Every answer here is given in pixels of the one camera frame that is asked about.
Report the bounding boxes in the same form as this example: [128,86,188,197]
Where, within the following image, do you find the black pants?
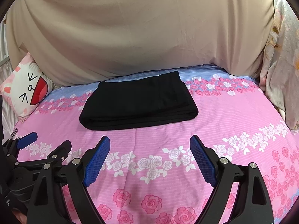
[79,71,199,130]

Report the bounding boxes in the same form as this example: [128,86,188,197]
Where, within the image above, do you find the white cat face pillow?
[1,53,54,121]

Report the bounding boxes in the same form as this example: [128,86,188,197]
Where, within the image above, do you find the pink floral bed sheet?
[16,66,298,223]

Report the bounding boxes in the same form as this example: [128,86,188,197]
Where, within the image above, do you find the beige duvet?
[6,0,274,85]

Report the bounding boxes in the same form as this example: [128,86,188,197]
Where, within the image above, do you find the grey floral blanket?
[259,0,298,130]

